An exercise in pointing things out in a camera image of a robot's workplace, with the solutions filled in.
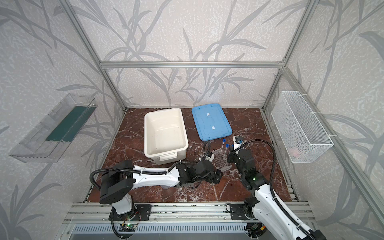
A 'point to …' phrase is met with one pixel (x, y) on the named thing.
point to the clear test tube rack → (220, 160)
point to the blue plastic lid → (211, 122)
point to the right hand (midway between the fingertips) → (232, 140)
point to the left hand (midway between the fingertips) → (219, 170)
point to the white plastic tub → (165, 140)
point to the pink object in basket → (295, 152)
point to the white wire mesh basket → (303, 137)
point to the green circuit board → (127, 227)
